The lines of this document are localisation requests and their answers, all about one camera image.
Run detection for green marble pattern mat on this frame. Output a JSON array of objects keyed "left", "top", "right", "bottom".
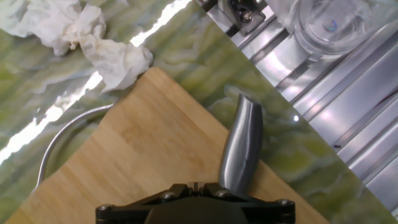
[{"left": 0, "top": 0, "right": 398, "bottom": 224}]

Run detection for bamboo cutting board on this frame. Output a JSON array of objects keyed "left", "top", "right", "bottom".
[{"left": 4, "top": 67, "right": 330, "bottom": 224}]

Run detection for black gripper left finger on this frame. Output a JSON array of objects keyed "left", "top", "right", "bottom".
[{"left": 95, "top": 182, "right": 196, "bottom": 224}]

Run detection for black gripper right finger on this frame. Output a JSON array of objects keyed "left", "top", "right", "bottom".
[{"left": 196, "top": 182, "right": 296, "bottom": 224}]

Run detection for stainless steel cleaver knife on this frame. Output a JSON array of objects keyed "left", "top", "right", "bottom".
[{"left": 218, "top": 93, "right": 264, "bottom": 199}]

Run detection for crumpled white tissue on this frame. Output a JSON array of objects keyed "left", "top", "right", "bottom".
[{"left": 0, "top": 0, "right": 154, "bottom": 93}]

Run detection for aluminium frame bar with bracket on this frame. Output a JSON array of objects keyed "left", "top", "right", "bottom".
[{"left": 194, "top": 0, "right": 267, "bottom": 37}]

